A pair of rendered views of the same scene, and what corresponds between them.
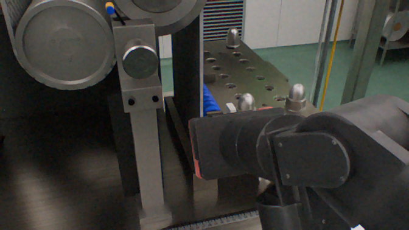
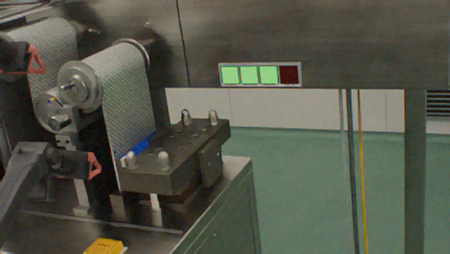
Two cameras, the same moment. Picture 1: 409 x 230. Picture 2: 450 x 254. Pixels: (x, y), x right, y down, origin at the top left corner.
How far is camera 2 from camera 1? 127 cm
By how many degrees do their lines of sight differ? 40
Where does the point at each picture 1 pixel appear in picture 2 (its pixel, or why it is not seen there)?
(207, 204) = (108, 214)
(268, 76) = (188, 148)
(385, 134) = (22, 149)
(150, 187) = (80, 192)
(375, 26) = (411, 123)
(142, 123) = not seen: hidden behind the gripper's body
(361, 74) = (409, 176)
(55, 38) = (46, 108)
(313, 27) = not seen: outside the picture
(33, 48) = (40, 112)
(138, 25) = (66, 108)
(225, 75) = (169, 142)
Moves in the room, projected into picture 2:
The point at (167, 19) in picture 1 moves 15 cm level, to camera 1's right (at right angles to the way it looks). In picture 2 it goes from (83, 105) to (120, 112)
